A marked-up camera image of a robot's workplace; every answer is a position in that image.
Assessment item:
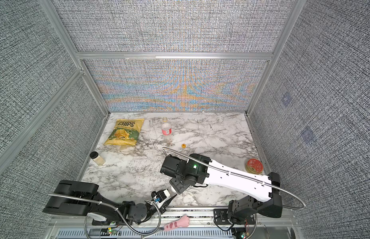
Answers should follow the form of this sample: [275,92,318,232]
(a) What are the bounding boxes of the yellow green chips bag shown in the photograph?
[104,119,145,146]

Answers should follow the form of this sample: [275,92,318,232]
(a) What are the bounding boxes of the pink cat paw stick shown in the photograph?
[141,215,190,239]

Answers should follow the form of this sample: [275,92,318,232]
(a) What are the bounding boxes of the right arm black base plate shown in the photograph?
[213,209,257,232]

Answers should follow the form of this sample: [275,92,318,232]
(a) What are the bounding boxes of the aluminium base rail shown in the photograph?
[44,206,304,239]

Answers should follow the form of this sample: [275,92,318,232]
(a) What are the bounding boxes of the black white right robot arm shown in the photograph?
[160,153,283,225]

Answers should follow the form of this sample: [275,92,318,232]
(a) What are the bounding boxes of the small jar black lid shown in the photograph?
[89,151,105,166]

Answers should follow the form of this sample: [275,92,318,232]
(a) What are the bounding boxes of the clear bottle red label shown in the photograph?
[161,117,172,143]

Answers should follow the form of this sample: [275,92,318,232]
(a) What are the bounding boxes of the round gold tin red lid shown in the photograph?
[245,158,264,175]

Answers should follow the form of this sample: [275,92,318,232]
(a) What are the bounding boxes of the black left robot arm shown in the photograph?
[43,180,177,226]

